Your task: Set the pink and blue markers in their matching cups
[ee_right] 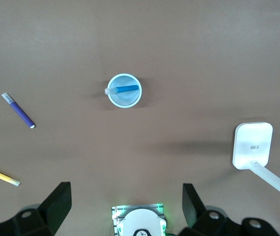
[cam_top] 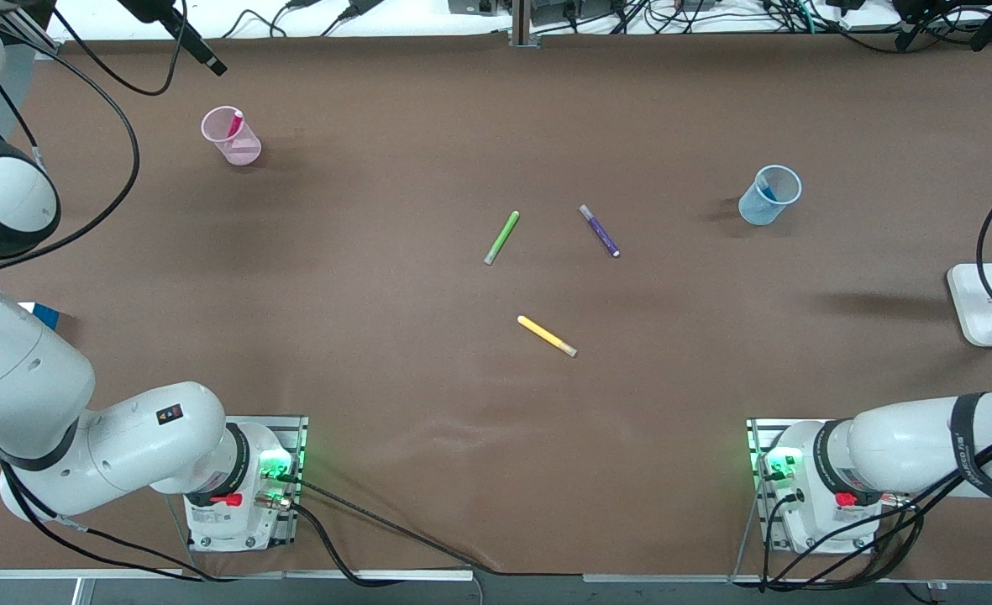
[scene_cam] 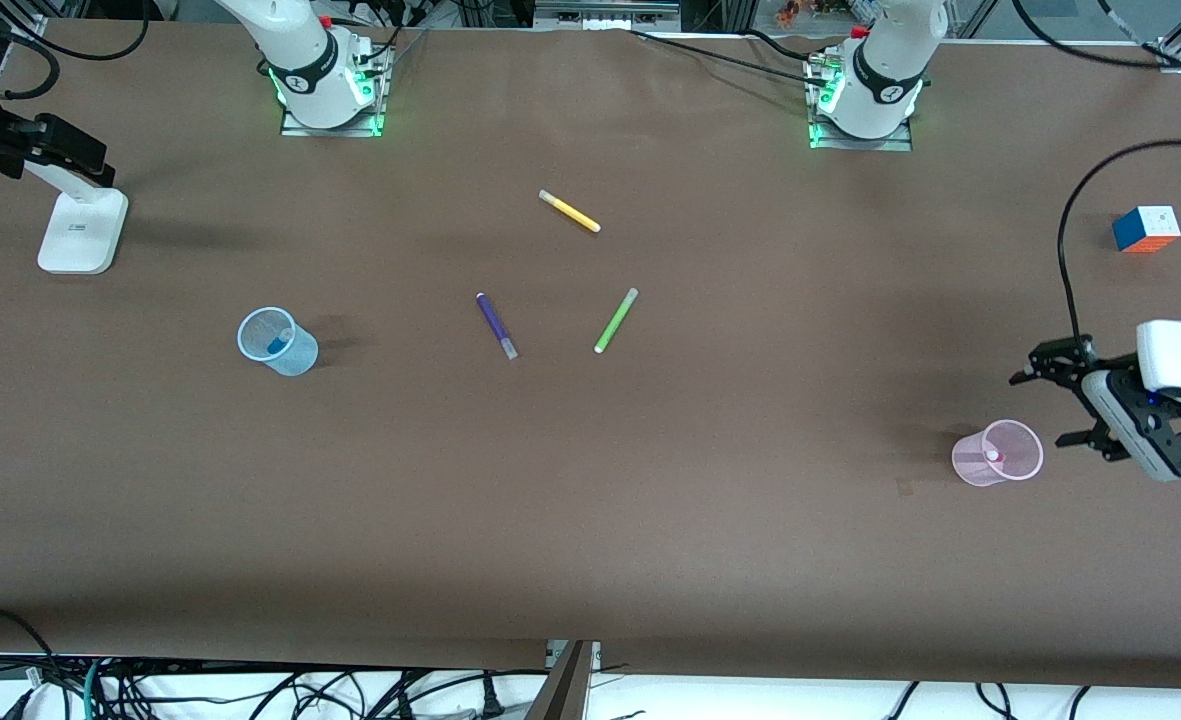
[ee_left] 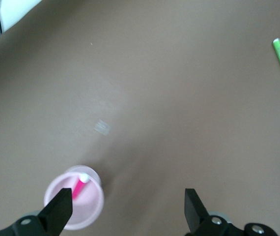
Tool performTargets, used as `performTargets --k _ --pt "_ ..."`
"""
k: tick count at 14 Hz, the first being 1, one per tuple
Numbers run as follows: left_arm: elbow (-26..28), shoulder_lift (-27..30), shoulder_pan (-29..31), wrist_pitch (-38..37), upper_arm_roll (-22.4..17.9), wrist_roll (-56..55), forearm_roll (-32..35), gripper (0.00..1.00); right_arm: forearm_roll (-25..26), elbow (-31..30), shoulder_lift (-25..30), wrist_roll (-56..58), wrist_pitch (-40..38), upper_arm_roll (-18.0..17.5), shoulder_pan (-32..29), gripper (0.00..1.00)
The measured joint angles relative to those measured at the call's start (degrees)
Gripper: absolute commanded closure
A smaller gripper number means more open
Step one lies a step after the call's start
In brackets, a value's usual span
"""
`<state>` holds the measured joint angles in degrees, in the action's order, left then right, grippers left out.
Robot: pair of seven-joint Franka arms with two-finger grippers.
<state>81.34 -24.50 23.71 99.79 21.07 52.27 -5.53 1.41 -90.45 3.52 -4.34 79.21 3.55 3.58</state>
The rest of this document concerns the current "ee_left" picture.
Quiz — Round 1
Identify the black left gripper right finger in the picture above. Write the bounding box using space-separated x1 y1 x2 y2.
184 188 279 236

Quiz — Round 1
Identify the pink marker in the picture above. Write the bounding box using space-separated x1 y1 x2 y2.
71 173 90 200

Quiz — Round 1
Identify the translucent pink plastic cup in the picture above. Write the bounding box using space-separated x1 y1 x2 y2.
43 165 105 231

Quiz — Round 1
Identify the brown table cover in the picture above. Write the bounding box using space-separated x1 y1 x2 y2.
0 0 280 236

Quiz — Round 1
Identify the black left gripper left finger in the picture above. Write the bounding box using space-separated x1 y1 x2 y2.
0 187 74 236

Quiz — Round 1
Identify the small clear tape patch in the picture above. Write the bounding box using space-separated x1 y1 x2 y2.
92 118 112 136

